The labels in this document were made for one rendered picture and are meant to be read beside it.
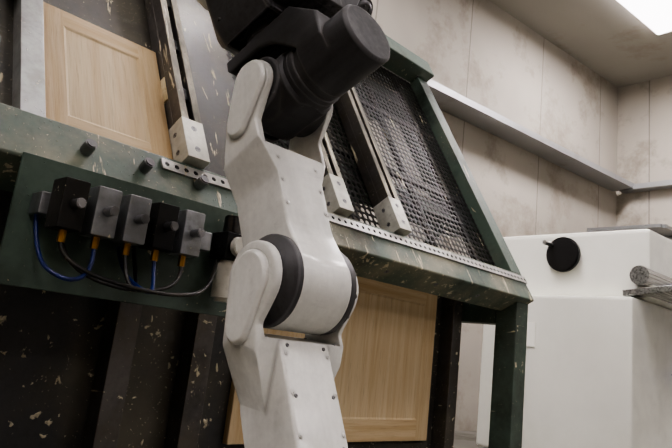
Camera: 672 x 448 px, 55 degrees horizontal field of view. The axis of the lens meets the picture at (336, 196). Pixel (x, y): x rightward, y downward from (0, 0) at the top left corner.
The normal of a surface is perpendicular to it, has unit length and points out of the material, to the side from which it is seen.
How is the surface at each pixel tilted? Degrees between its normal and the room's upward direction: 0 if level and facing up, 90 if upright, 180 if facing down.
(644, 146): 90
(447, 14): 90
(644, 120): 90
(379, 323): 90
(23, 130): 60
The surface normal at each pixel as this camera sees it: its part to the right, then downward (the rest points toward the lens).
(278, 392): -0.69, -0.25
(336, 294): 0.70, 0.03
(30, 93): 0.68, -0.56
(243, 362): -0.69, 0.18
